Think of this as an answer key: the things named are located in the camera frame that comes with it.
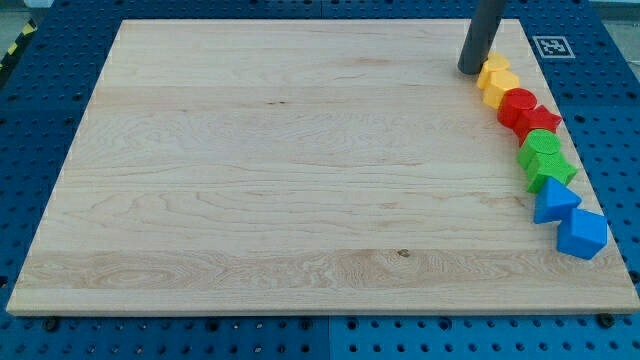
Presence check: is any blue triangle block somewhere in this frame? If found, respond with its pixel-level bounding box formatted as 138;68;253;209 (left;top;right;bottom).
533;177;582;224

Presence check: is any green star block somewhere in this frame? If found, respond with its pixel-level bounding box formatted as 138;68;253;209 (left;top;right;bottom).
526;152;578;193

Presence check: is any light wooden board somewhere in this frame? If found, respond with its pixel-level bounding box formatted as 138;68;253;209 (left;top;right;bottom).
7;19;639;317

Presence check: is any blue cube block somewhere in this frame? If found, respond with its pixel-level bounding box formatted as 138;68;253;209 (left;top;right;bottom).
556;208;608;260

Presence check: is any red star block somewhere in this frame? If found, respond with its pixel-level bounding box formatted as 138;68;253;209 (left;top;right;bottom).
513;105;562;145

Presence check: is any yellow heart block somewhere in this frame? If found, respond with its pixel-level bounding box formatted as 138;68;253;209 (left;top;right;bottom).
476;52;510;90

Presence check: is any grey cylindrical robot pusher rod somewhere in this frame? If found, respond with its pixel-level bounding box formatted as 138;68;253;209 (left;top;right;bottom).
457;0;507;75

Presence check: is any green cylinder block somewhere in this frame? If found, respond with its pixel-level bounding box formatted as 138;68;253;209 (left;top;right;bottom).
516;129;561;170

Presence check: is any yellow black hazard tape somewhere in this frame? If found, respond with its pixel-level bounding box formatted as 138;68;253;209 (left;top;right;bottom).
1;18;38;71

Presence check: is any red cylinder block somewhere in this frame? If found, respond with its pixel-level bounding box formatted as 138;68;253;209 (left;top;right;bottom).
497;88;537;129

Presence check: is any white fiducial marker tag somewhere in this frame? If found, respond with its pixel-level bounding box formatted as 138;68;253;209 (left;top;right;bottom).
533;35;575;59

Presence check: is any yellow hexagon block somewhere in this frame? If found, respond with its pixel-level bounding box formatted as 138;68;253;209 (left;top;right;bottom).
482;70;520;109

